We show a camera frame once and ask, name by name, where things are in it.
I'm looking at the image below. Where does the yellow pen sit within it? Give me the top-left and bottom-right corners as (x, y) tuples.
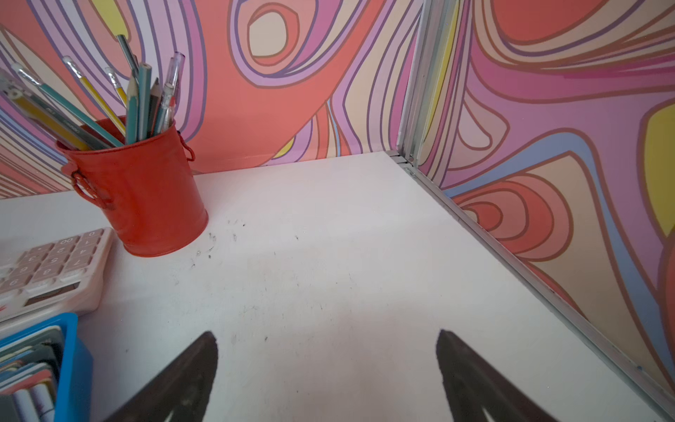
(62, 56), (127, 135)

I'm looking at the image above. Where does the red metal pencil bucket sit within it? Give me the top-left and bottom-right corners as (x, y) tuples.
(56, 127), (208, 258)

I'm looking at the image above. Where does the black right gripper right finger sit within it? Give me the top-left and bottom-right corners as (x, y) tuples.
(436, 330), (555, 421)

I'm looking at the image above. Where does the pink desk calculator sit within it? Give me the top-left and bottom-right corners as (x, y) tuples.
(1, 227), (116, 327)

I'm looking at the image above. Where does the blue plastic card tray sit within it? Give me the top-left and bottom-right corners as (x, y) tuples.
(1, 313), (93, 421)

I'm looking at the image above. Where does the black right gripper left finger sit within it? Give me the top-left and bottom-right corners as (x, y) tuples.
(107, 332), (218, 421)

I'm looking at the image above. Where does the clear gel pen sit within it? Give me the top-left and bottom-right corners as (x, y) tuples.
(154, 51), (186, 135)

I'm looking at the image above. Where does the teal pencil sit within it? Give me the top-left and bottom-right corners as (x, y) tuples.
(137, 63), (152, 142)

